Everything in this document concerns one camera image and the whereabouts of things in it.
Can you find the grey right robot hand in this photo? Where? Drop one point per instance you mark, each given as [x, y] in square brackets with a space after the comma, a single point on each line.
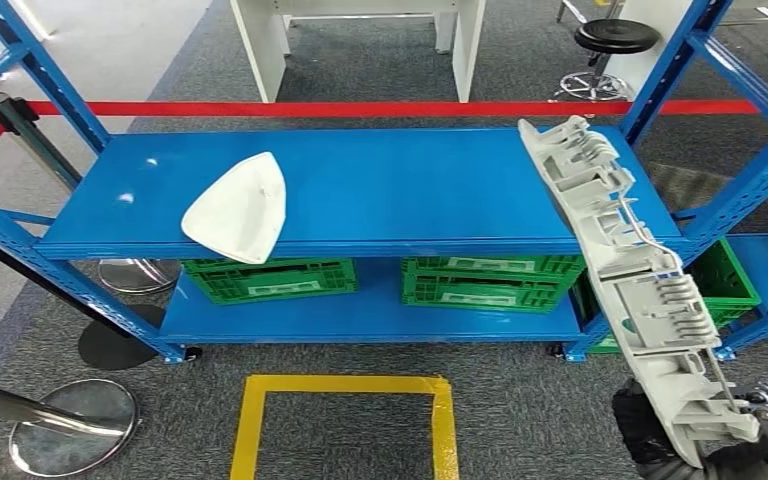
[722, 467]

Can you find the grey plastic wheel cover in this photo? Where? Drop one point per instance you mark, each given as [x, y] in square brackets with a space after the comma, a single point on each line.
[649, 305]

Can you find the blue metal shelf rack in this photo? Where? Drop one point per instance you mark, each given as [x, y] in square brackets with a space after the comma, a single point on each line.
[390, 185]
[755, 265]

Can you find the white triangular plastic part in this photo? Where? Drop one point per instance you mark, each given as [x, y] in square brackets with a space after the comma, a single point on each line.
[238, 212]

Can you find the green open plastic crate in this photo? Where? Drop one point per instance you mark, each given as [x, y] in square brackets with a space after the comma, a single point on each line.
[728, 285]

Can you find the black caster wheel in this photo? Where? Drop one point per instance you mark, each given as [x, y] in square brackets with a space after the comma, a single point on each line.
[192, 354]
[557, 350]

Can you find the dark grey flat panel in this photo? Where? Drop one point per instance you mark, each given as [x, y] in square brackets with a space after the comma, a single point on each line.
[689, 189]

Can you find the white cabinet panel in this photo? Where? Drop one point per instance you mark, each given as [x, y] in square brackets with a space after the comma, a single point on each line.
[642, 40]

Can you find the black stool with chrome base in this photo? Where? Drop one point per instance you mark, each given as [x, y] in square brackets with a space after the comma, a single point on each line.
[616, 36]

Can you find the yellow floor tape square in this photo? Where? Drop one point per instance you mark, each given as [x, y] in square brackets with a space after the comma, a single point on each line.
[245, 430]

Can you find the chrome stanchion with round base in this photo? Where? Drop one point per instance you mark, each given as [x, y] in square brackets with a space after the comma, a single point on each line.
[72, 444]
[26, 136]

